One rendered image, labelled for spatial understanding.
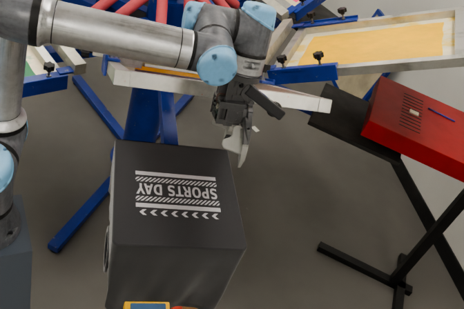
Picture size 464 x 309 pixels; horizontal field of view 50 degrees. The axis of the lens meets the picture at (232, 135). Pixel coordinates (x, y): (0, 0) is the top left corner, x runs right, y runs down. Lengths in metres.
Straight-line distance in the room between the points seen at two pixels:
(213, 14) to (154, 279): 1.06
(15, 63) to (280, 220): 2.34
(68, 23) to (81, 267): 1.94
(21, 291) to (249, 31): 0.88
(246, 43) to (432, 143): 1.46
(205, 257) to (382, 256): 1.84
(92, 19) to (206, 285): 1.22
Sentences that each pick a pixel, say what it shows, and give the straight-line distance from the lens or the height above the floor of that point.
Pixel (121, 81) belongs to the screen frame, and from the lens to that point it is 1.24.
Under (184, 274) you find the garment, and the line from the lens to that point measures 1.80.
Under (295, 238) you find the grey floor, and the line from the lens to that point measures 3.15.
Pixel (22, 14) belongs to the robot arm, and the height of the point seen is 1.81.
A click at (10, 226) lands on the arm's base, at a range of 1.30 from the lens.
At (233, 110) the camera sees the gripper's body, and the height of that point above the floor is 1.61.
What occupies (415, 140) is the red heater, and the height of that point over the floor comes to 1.10.
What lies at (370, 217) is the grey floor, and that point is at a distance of 3.56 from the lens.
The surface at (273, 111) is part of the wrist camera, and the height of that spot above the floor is 1.62.
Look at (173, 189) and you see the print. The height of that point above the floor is 0.95.
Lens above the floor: 2.26
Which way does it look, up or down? 38 degrees down
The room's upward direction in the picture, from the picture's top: 20 degrees clockwise
